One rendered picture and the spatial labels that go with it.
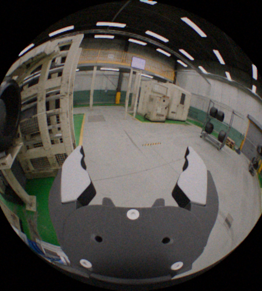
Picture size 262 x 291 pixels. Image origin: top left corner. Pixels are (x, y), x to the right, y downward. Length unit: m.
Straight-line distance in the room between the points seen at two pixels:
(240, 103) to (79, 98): 15.00
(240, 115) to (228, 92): 2.41
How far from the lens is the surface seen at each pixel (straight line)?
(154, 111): 4.37
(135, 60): 4.29
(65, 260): 0.56
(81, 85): 9.87
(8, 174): 1.34
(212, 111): 4.67
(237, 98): 10.72
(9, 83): 0.96
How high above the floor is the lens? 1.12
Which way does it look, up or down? 30 degrees down
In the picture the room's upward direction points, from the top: 9 degrees clockwise
